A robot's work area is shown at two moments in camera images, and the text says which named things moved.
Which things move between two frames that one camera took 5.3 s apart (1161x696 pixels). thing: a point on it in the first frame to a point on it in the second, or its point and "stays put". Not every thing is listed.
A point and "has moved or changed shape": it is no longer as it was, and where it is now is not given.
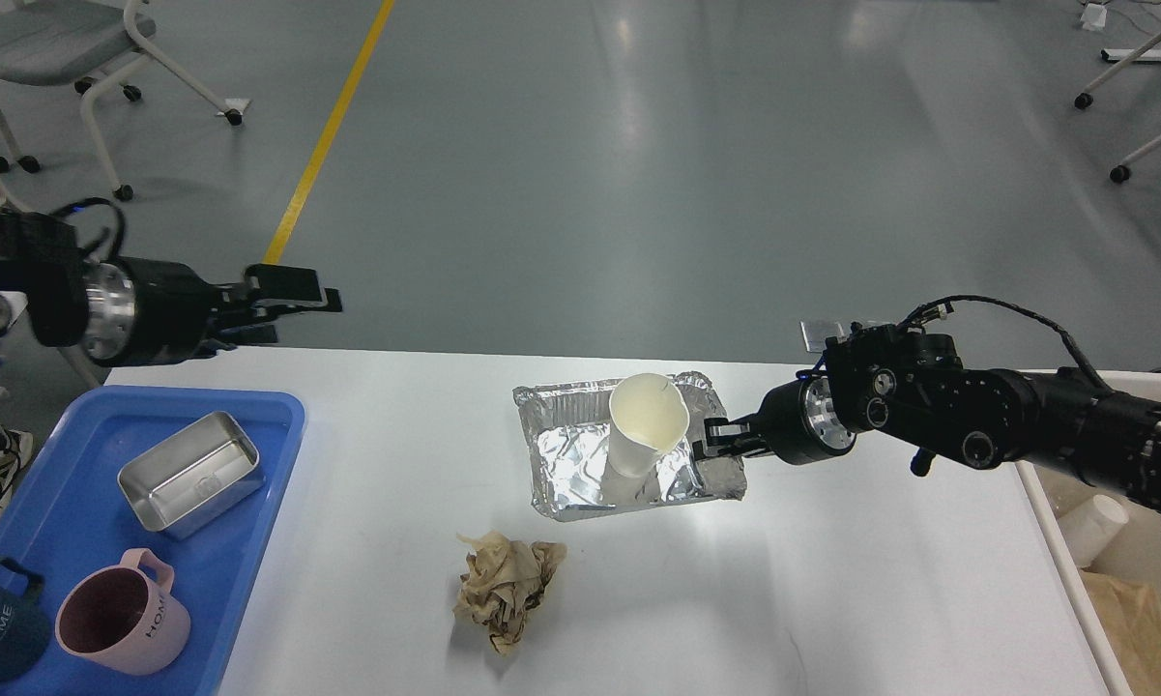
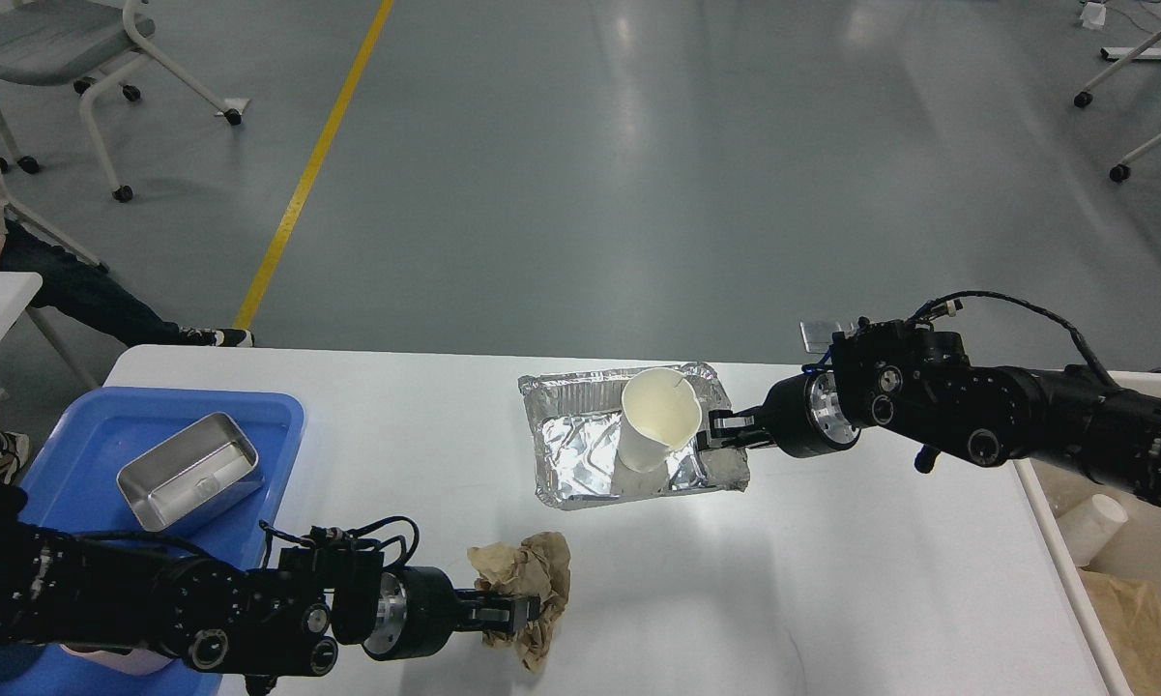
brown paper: (504, 580) has moved or changed shape
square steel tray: (193, 476) stays put
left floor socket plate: (814, 334) stays put
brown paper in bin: (1148, 652) stays put
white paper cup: (649, 415) has moved or changed shape
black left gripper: (143, 310) to (417, 611)
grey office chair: (36, 43) stays put
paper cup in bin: (1088, 527) stays put
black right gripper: (799, 421) stays put
